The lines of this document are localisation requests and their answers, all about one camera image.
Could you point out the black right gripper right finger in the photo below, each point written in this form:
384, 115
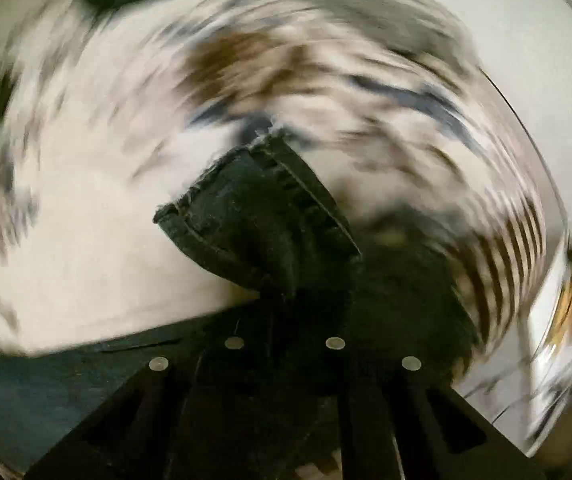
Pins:
393, 413

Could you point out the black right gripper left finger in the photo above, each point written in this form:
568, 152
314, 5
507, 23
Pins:
134, 432

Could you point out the dark blue denim pants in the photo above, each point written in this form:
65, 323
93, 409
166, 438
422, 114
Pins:
260, 219

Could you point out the white floral bed sheet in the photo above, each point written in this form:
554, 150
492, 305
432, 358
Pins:
106, 117

